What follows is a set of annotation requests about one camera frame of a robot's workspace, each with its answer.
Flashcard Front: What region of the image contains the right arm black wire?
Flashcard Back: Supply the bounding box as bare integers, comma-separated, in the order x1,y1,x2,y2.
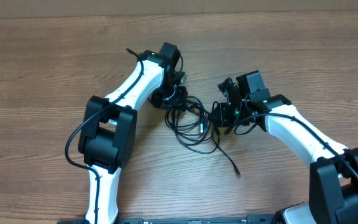
224,93,358,209

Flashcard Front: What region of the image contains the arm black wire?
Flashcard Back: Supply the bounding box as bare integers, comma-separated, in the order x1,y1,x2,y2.
224,93,358,209
64,47,145,224

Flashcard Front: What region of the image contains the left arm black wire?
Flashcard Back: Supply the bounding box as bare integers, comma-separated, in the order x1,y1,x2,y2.
64,47,145,224

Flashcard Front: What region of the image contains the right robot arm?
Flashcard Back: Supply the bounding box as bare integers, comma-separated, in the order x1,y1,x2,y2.
211,70,358,224

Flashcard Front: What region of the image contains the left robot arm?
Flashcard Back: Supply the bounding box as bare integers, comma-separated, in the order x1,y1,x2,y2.
78,42,188,223

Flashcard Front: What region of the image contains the thin black cable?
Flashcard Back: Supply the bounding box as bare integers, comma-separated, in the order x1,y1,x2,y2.
209,124,241,177

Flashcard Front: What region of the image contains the black USB cable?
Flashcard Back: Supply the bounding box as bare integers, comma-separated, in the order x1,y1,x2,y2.
166,96,213,155

